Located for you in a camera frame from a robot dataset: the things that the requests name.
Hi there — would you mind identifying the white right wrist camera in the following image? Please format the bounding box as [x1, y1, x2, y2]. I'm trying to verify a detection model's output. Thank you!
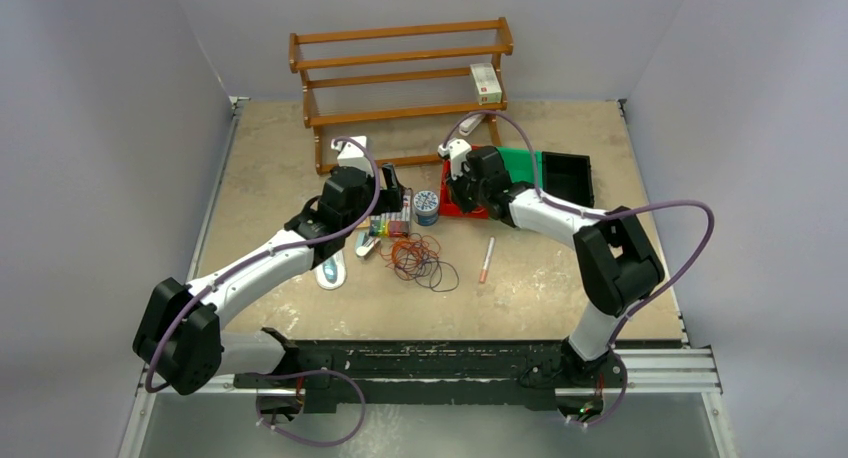
[437, 138, 472, 179]

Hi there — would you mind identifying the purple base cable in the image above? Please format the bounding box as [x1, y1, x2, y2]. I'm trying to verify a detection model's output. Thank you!
[254, 368, 367, 449]
[566, 365, 633, 430]

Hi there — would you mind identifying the aluminium rail frame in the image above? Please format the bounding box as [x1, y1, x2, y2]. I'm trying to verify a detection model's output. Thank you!
[120, 340, 734, 457]

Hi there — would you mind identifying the pack of coloured markers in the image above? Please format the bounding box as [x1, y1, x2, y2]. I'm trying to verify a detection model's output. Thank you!
[368, 189, 413, 238]

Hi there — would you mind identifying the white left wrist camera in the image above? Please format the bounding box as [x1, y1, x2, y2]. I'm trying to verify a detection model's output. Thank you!
[331, 135, 374, 177]

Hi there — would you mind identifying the red plastic bin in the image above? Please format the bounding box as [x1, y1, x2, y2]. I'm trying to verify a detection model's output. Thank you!
[438, 161, 489, 219]

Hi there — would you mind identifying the blue white tape package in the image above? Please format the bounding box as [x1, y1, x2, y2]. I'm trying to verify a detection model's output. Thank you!
[314, 250, 347, 291]

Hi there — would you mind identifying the green plastic bin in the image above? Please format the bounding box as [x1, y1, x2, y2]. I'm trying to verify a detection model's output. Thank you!
[497, 147, 544, 187]

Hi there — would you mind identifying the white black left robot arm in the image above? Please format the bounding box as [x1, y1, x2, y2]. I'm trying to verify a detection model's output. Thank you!
[132, 163, 403, 395]

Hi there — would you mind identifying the white red small box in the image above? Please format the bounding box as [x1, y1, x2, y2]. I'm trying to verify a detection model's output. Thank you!
[469, 63, 503, 105]

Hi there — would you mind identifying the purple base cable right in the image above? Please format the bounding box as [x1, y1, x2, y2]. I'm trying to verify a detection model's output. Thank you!
[566, 365, 633, 430]

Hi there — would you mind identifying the round blue white tub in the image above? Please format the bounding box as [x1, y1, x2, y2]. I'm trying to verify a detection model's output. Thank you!
[412, 190, 440, 226]

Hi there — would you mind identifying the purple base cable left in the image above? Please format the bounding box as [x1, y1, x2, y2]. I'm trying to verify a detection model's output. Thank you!
[254, 368, 367, 449]

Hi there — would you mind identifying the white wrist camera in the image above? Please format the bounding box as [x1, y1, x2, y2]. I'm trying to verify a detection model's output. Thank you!
[331, 135, 374, 177]
[437, 138, 472, 179]

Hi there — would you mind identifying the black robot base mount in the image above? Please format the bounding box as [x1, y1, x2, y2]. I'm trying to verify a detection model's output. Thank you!
[234, 340, 626, 418]

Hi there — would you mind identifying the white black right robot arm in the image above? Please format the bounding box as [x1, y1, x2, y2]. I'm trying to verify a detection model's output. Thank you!
[437, 139, 665, 385]

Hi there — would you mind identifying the light blue white stapler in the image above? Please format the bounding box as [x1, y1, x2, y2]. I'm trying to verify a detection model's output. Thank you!
[355, 232, 381, 260]

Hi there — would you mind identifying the white orange-capped marker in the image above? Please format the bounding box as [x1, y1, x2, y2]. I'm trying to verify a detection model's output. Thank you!
[479, 236, 496, 284]

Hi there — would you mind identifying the orange cable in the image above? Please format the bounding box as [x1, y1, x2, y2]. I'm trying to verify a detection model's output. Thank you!
[380, 233, 444, 277]

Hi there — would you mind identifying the wooden three-tier rack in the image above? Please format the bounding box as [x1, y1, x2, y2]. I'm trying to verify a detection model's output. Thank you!
[287, 17, 514, 174]

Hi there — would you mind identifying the black plastic bin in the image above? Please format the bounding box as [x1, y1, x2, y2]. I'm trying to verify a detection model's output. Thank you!
[541, 152, 595, 208]

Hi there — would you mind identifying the white stapler under rack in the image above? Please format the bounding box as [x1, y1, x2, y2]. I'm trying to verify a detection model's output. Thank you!
[458, 114, 487, 137]

